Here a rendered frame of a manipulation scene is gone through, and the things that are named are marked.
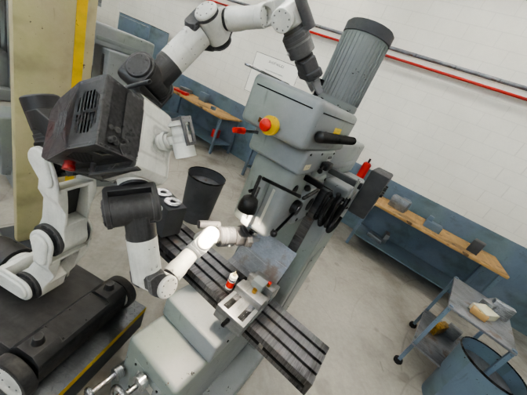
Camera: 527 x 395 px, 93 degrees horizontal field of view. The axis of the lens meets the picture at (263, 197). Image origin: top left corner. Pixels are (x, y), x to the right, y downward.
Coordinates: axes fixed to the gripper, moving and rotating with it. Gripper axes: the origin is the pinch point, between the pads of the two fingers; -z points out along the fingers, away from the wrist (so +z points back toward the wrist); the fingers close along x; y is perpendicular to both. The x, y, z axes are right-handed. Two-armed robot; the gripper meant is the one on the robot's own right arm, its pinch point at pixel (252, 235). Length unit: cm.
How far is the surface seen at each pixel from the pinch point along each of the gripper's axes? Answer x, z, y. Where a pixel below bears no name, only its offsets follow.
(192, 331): -13, 21, 44
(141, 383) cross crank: -21, 40, 59
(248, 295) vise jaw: -16.3, 1.6, 21.2
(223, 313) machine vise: -19.2, 13.5, 26.3
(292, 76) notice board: 398, -277, -97
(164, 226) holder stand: 38, 28, 24
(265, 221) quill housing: -9.9, 5.5, -15.7
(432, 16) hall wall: 223, -357, -250
